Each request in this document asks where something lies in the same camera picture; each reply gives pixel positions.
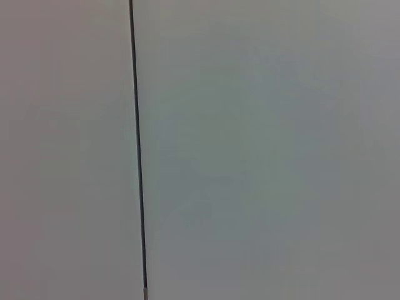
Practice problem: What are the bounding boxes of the dark vertical panel seam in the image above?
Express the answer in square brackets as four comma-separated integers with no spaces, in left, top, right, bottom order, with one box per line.
[128,0,149,300]

